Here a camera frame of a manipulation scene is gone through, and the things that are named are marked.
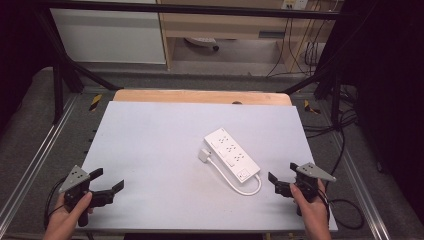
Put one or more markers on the black metal frame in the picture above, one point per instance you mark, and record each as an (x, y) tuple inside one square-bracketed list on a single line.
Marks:
[(200, 9)]

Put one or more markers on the person's left hand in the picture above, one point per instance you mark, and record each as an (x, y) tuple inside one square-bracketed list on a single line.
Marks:
[(65, 218)]

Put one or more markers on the white work board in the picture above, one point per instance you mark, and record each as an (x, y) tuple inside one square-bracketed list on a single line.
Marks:
[(160, 150)]

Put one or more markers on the person's right hand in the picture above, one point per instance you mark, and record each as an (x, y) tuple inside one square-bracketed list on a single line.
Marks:
[(311, 213)]

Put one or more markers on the aluminium rail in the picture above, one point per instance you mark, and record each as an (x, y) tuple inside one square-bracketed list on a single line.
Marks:
[(361, 190), (40, 153)]

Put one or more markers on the white wall socket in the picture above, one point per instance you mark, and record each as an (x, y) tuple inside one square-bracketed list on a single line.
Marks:
[(295, 4)]

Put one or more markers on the yellow black tape marker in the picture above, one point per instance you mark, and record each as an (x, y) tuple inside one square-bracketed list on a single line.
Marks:
[(308, 106), (95, 101)]

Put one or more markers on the light wooden desk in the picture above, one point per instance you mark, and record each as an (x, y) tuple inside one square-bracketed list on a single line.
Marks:
[(216, 26)]

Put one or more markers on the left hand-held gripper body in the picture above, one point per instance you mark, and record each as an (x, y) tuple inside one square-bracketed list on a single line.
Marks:
[(75, 180)]

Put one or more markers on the white chair base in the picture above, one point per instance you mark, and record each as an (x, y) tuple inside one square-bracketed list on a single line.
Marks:
[(200, 41)]

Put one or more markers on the white plug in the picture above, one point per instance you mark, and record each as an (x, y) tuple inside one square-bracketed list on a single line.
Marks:
[(204, 155)]

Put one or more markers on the white cabinet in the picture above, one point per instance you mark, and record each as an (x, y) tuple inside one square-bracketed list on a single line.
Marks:
[(106, 36)]

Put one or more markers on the black curtain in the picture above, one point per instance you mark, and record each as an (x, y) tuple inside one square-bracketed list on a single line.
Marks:
[(393, 83), (20, 33)]

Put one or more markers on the white power strip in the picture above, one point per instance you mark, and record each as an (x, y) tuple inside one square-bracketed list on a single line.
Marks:
[(231, 154)]

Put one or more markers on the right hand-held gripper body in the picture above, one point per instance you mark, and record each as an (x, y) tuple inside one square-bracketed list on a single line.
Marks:
[(311, 173)]

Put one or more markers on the wooden table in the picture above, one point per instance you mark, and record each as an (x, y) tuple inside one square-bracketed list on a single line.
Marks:
[(200, 96)]

